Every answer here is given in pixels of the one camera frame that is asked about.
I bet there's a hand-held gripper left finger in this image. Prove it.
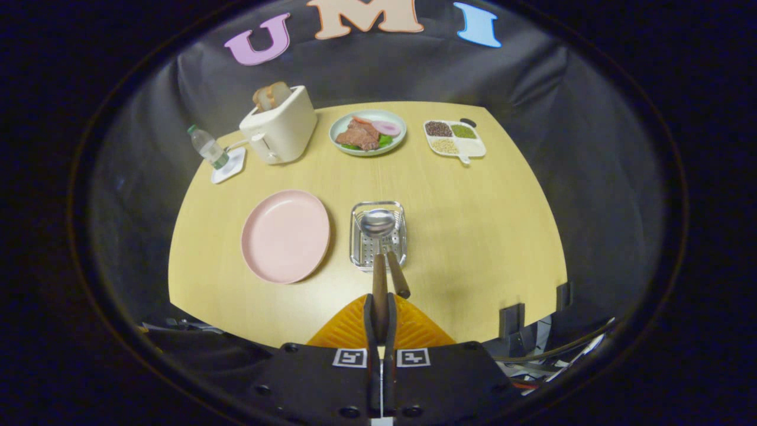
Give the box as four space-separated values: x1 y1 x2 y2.
241 294 382 418

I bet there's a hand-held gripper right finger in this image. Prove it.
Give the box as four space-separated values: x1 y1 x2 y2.
383 293 515 419

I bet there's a wooden handled metal fork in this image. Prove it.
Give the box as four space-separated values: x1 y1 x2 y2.
370 237 411 299

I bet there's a wooden handled metal spoon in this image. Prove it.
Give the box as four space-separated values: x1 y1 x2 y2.
360 209 396 347

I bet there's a pink plate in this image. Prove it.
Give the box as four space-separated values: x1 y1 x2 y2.
241 189 332 285

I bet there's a green lettuce leaf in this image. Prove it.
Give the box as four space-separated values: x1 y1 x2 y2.
340 135 394 151

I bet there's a brown meat piece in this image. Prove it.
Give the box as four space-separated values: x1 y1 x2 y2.
336 120 381 151

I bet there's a white divided grain tray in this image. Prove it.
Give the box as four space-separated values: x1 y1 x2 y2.
423 120 487 164

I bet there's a pale green plate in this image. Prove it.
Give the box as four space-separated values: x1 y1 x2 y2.
329 109 407 157

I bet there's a square white coaster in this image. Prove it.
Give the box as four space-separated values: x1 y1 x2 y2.
211 147 247 185

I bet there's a white toaster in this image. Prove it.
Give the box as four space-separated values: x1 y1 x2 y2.
239 86 318 165

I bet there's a clear plastic water bottle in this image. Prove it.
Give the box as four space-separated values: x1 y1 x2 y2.
187 125 230 170

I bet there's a black backdrop cloth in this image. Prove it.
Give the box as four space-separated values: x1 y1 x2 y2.
89 0 669 332

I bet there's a metal wire cutlery basket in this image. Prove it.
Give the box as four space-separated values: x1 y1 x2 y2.
349 201 408 272

